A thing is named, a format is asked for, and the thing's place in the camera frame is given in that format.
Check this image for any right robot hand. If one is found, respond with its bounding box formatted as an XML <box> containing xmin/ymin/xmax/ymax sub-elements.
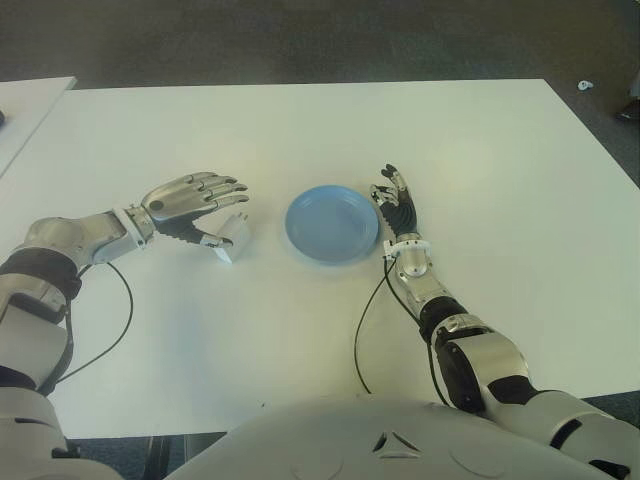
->
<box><xmin>368</xmin><ymin>162</ymin><xmax>420</xmax><ymax>244</ymax></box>

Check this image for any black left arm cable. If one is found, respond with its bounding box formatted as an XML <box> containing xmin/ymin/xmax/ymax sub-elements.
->
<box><xmin>49</xmin><ymin>259</ymin><xmax>135</xmax><ymax>386</ymax></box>

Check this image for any grey robot torso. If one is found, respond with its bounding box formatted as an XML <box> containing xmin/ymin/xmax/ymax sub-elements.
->
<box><xmin>169</xmin><ymin>392</ymin><xmax>616</xmax><ymax>480</ymax></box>

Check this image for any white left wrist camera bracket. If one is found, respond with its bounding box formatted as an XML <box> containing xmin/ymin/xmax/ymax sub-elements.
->
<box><xmin>112</xmin><ymin>204</ymin><xmax>156</xmax><ymax>250</ymax></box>

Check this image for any white side table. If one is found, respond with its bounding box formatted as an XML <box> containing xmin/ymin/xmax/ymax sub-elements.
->
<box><xmin>0</xmin><ymin>75</ymin><xmax>79</xmax><ymax>176</ymax></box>

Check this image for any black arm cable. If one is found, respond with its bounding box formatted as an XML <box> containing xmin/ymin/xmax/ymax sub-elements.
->
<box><xmin>353</xmin><ymin>257</ymin><xmax>446</xmax><ymax>406</ymax></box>
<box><xmin>49</xmin><ymin>259</ymin><xmax>135</xmax><ymax>386</ymax></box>

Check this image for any blue plate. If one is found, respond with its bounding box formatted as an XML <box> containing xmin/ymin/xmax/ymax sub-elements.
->
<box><xmin>284</xmin><ymin>184</ymin><xmax>381</xmax><ymax>269</ymax></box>

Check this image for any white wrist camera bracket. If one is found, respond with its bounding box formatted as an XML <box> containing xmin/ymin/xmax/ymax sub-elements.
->
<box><xmin>382</xmin><ymin>239</ymin><xmax>432</xmax><ymax>260</ymax></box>
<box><xmin>112</xmin><ymin>204</ymin><xmax>156</xmax><ymax>250</ymax></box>

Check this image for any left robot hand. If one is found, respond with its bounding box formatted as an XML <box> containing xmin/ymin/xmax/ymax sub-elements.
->
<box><xmin>139</xmin><ymin>171</ymin><xmax>250</xmax><ymax>249</ymax></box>

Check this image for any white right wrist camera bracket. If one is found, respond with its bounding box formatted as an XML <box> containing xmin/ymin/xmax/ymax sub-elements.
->
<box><xmin>382</xmin><ymin>239</ymin><xmax>432</xmax><ymax>260</ymax></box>

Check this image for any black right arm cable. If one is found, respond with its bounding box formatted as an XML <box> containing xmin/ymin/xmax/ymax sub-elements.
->
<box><xmin>353</xmin><ymin>257</ymin><xmax>446</xmax><ymax>406</ymax></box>

